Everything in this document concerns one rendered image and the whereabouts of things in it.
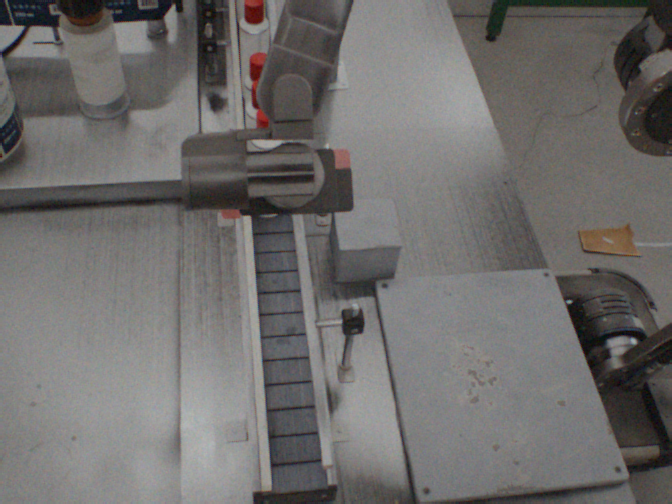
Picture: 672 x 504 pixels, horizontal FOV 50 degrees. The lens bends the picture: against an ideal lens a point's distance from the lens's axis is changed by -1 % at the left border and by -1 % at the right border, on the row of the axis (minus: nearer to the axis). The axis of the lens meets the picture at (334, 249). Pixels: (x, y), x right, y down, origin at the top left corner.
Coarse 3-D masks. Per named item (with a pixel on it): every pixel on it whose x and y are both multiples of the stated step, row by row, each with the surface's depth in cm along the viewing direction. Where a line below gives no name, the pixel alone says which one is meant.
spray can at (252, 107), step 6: (252, 84) 108; (252, 90) 108; (252, 96) 109; (252, 102) 110; (246, 108) 112; (252, 108) 111; (258, 108) 110; (246, 114) 112; (252, 114) 111; (246, 120) 113; (252, 120) 111; (246, 126) 114; (252, 126) 112
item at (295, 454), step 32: (256, 224) 119; (288, 224) 119; (256, 256) 115; (288, 256) 115; (256, 288) 111; (288, 288) 111; (288, 320) 108; (288, 352) 105; (288, 384) 101; (288, 416) 99; (288, 448) 96; (320, 448) 96; (288, 480) 93; (320, 480) 93
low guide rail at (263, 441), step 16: (240, 80) 135; (240, 96) 132; (240, 112) 129; (240, 128) 127; (256, 304) 105; (256, 320) 103; (256, 336) 102; (256, 352) 100; (256, 368) 99; (256, 384) 97; (256, 400) 96
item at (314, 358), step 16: (272, 0) 143; (272, 16) 140; (272, 32) 137; (304, 256) 105; (304, 272) 103; (304, 288) 102; (304, 304) 100; (304, 320) 100; (320, 368) 94; (320, 384) 93; (320, 400) 91; (320, 416) 90; (320, 432) 89
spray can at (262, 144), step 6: (258, 114) 105; (258, 120) 104; (264, 120) 104; (258, 126) 105; (264, 126) 105; (252, 144) 108; (258, 144) 107; (264, 144) 107; (270, 144) 107; (276, 144) 107; (252, 150) 109; (258, 150) 107; (264, 150) 107; (270, 150) 107; (258, 216) 119; (264, 216) 119; (270, 216) 119; (276, 216) 120
